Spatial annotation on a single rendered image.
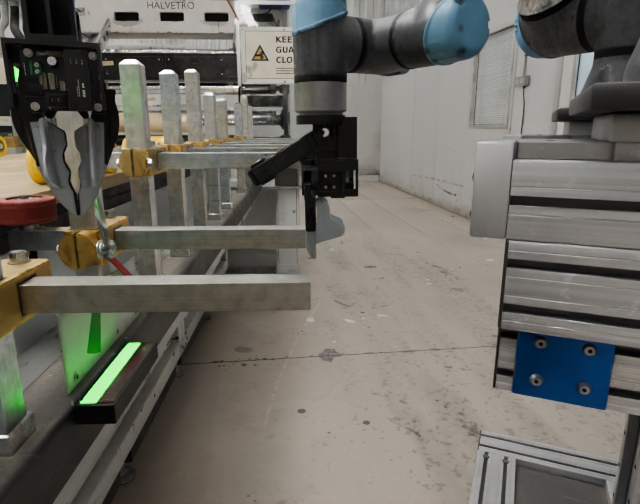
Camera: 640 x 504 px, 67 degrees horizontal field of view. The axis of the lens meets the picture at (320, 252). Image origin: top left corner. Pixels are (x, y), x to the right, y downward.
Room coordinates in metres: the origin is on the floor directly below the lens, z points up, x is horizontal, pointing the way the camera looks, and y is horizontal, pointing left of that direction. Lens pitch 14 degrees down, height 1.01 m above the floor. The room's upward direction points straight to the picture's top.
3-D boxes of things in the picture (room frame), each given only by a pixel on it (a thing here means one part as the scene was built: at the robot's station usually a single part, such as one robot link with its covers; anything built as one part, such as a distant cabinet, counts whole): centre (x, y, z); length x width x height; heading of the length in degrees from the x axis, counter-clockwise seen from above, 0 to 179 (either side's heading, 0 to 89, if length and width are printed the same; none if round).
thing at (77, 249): (0.70, 0.33, 0.85); 0.13 x 0.06 x 0.05; 2
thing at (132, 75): (0.93, 0.34, 0.89); 0.03 x 0.03 x 0.48; 2
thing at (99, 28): (3.54, 0.98, 0.95); 1.65 x 0.70 x 1.90; 92
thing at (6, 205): (0.71, 0.43, 0.85); 0.08 x 0.08 x 0.11
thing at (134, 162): (0.95, 0.34, 0.95); 0.13 x 0.06 x 0.05; 2
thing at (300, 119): (0.73, -0.01, 0.96); 0.09 x 0.08 x 0.12; 92
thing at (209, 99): (1.67, 0.36, 0.88); 0.03 x 0.03 x 0.48; 2
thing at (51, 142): (0.45, 0.25, 0.97); 0.06 x 0.03 x 0.09; 22
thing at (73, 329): (0.65, 0.30, 0.75); 0.26 x 0.01 x 0.10; 2
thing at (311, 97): (0.73, 0.00, 1.04); 0.08 x 0.08 x 0.05
